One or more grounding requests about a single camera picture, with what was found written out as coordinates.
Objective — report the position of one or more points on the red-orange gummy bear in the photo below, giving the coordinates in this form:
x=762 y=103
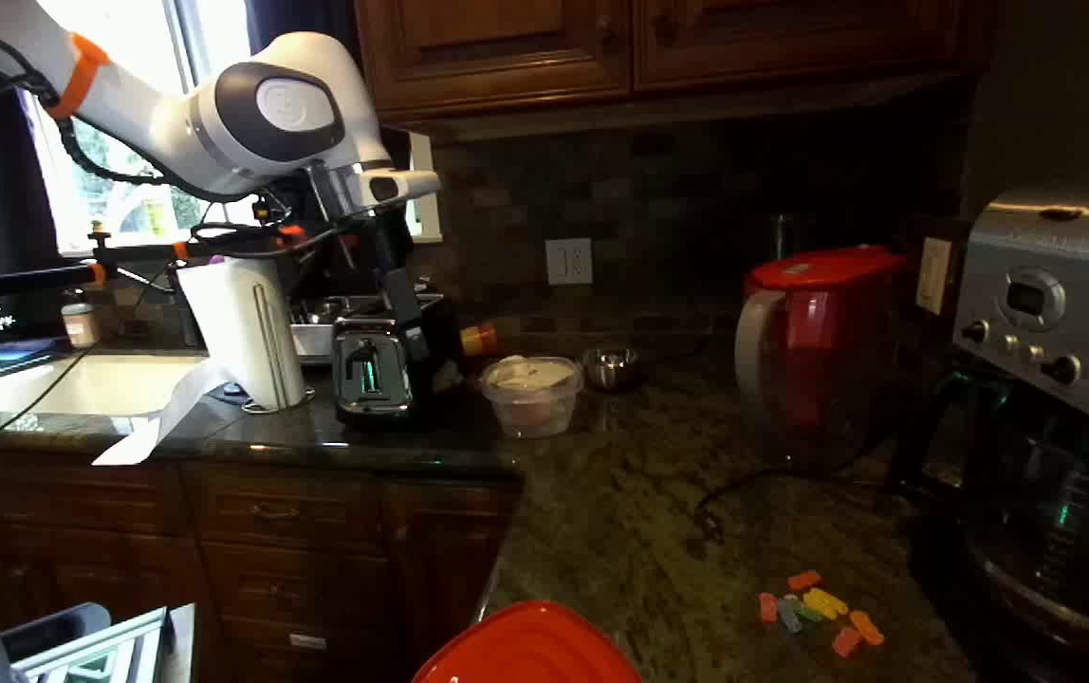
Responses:
x=767 y=609
x=845 y=644

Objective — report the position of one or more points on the wooden upper cabinets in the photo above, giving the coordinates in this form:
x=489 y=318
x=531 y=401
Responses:
x=568 y=42

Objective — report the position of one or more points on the red gummy bear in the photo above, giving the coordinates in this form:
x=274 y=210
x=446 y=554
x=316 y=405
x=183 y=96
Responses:
x=804 y=580

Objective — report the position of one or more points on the orange gummy bear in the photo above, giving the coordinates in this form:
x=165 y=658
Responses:
x=865 y=628

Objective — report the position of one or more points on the red white spiral coaster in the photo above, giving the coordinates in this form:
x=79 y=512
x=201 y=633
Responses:
x=528 y=645

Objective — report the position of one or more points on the white kitchen sink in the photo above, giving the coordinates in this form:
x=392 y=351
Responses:
x=101 y=385

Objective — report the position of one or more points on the small orange jar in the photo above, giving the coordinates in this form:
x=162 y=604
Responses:
x=478 y=339

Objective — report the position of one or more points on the white tall appliance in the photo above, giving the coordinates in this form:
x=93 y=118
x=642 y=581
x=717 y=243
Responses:
x=242 y=334

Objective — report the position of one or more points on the yellow gummy bear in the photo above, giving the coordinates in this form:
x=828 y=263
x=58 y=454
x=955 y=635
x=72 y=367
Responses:
x=824 y=604

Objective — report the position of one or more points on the white paper napkin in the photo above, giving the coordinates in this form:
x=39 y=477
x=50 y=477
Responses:
x=165 y=418

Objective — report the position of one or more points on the wooden cabinets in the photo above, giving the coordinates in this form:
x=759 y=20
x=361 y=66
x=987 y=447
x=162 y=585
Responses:
x=289 y=554
x=568 y=42

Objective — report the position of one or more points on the silver coffee maker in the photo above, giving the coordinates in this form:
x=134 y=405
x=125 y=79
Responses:
x=1047 y=382

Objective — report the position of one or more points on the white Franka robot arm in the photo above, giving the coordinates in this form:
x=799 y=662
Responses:
x=251 y=114

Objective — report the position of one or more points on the small metal bowl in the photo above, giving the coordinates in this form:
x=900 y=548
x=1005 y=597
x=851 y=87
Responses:
x=611 y=368

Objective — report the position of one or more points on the chrome toaster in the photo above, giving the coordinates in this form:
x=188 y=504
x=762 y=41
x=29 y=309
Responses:
x=373 y=367

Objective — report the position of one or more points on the white light switch plate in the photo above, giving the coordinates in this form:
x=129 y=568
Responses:
x=934 y=275

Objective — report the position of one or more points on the red water pitcher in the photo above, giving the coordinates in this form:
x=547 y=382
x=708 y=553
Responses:
x=819 y=354

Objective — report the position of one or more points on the small glass jar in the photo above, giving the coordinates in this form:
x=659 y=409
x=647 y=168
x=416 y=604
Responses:
x=79 y=325

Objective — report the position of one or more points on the wooden lower cabinets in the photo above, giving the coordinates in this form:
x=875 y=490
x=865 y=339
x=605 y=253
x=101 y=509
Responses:
x=289 y=554

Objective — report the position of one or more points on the small silver metal object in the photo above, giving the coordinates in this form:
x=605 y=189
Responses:
x=717 y=497

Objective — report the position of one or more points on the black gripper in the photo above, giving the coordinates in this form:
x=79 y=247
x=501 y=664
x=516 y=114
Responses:
x=359 y=253

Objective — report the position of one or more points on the clear plastic lunchbox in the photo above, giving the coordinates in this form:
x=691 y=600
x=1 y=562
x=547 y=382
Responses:
x=528 y=395

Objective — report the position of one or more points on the white wall outlet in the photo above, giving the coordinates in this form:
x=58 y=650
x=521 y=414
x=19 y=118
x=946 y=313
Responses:
x=569 y=263

